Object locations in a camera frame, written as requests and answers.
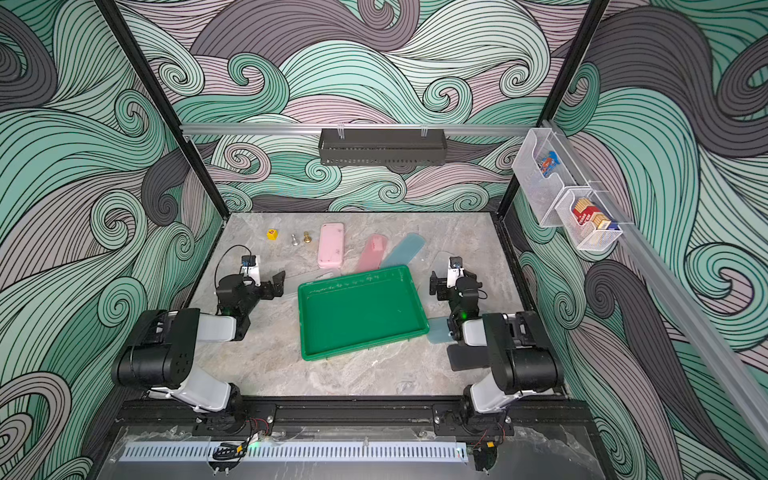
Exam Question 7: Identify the clear wall bin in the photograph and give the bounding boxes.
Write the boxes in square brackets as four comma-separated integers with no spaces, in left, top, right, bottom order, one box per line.
[512,128,577,227]
[555,187,622,253]

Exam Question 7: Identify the aluminium rail right wall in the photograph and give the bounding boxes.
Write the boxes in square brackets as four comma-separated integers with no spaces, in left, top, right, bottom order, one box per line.
[541,120,767,447]

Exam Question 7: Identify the clear wall bin upper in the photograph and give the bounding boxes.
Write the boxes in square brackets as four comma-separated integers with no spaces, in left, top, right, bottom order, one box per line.
[512,128,577,227]

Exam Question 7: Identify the black wall-mounted tray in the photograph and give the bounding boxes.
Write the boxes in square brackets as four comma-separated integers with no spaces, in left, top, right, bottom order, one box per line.
[318,130,448,168]

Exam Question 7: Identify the pink opaque pencil case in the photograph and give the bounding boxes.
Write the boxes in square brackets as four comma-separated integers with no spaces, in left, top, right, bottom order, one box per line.
[317,223,345,269]

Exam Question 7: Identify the light teal pencil case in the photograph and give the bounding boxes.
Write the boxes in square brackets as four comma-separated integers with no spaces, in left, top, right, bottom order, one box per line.
[426,317,453,344]

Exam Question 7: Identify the white slotted cable duct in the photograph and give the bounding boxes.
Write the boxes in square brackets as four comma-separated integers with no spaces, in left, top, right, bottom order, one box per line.
[117,441,469,464]

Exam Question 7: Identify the clear wall bin lower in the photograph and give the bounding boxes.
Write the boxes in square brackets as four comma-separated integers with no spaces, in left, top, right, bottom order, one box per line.
[555,187,622,253]

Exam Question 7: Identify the black pencil case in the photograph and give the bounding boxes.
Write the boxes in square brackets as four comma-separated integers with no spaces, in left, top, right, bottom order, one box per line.
[446,344,490,372]

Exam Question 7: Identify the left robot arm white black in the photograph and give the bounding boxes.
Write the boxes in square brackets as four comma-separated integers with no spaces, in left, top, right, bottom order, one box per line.
[111,271,286,420]

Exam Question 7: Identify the translucent teal pencil case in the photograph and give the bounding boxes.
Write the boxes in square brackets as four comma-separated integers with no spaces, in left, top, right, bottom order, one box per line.
[381,233,426,268]

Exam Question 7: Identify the blue red small packet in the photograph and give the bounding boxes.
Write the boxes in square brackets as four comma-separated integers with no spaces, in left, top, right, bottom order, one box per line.
[537,150,561,178]

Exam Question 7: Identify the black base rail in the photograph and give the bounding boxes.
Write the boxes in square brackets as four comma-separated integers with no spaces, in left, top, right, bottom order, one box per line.
[115,395,592,438]

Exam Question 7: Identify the aluminium rail back wall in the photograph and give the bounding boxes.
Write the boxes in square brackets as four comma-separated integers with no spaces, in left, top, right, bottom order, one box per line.
[180,122,532,137]

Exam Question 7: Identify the translucent pink pencil case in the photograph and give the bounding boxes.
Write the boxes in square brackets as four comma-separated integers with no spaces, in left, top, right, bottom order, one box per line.
[355,234,388,273]

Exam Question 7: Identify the clear frosted pencil case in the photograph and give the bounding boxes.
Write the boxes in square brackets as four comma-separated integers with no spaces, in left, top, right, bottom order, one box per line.
[299,269,341,284]

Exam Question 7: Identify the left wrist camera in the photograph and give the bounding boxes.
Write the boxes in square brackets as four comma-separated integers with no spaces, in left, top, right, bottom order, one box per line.
[241,254,261,286]

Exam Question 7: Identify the green plastic storage tray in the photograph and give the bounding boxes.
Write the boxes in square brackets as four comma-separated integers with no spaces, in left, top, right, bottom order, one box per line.
[298,266,429,361]

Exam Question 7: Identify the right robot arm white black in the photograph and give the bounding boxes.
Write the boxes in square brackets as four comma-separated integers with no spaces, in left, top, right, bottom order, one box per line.
[428,267,564,423]

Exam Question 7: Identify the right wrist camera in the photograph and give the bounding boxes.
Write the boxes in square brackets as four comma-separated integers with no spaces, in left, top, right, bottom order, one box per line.
[446,256,464,288]

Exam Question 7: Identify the aluminium rail wall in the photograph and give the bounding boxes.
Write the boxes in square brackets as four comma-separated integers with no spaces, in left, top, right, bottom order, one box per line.
[180,122,532,137]
[541,120,767,447]

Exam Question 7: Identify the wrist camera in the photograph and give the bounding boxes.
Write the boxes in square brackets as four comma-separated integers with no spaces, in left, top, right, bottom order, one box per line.
[446,256,464,288]
[241,254,261,286]

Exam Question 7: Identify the red yellow boxes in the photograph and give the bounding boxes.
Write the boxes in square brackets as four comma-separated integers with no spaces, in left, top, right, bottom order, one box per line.
[571,197,619,230]

